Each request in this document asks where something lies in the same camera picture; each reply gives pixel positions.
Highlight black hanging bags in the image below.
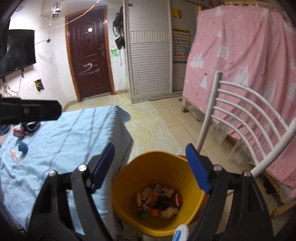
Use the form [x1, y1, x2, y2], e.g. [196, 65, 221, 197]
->
[112, 6, 125, 50]

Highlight white slatted wardrobe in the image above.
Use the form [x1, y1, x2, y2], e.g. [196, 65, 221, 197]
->
[123, 1, 198, 103]

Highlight blue knitted ball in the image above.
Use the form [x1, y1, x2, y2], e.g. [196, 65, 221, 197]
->
[18, 141, 29, 154]

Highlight light blue bed sheet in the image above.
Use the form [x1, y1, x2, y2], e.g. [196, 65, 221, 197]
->
[1, 105, 133, 238]

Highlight white wall cables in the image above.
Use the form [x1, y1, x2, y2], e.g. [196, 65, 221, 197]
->
[0, 71, 25, 98]

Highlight yellow trash bin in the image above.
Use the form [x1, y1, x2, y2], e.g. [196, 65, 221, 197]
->
[112, 151, 208, 237]

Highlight pink patterned cloth cover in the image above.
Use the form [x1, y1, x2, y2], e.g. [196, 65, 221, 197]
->
[181, 4, 296, 202]

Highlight black yellow wall sticker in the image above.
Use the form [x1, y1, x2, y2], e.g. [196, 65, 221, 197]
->
[34, 79, 44, 93]

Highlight orange striped white tube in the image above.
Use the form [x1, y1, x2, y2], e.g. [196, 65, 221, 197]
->
[11, 149, 20, 164]

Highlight white blue gloved right hand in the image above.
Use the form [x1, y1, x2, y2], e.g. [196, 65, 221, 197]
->
[172, 224, 189, 241]

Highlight white metal chair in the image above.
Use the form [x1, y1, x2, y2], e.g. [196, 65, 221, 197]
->
[195, 71, 295, 178]

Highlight colourful wall chart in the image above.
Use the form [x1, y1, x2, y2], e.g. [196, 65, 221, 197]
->
[172, 28, 191, 64]

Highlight yellow wardrobe sticker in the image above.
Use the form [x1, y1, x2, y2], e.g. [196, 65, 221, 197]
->
[171, 7, 182, 20]

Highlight black wall television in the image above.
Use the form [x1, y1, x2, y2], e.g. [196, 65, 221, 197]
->
[1, 30, 36, 78]

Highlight dark red wooden door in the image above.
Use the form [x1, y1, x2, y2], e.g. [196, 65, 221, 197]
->
[65, 5, 115, 102]

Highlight red snack bag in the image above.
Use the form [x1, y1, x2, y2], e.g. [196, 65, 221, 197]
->
[13, 128, 26, 138]

